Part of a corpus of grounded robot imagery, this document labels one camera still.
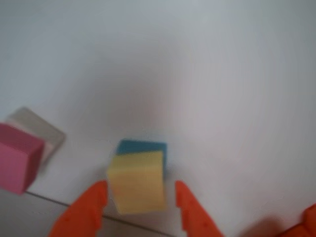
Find yellow cuboid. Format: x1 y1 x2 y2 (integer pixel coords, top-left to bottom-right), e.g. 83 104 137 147
106 150 166 215

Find white cuboid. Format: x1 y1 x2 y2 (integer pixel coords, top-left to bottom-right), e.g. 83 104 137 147
4 106 67 166

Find blue cuboid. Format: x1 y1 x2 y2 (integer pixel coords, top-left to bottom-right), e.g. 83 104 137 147
115 138 168 178

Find pink cuboid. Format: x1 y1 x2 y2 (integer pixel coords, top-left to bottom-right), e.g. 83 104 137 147
0 122 46 196

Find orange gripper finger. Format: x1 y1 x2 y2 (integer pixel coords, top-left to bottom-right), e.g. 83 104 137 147
175 181 226 237
48 181 109 237

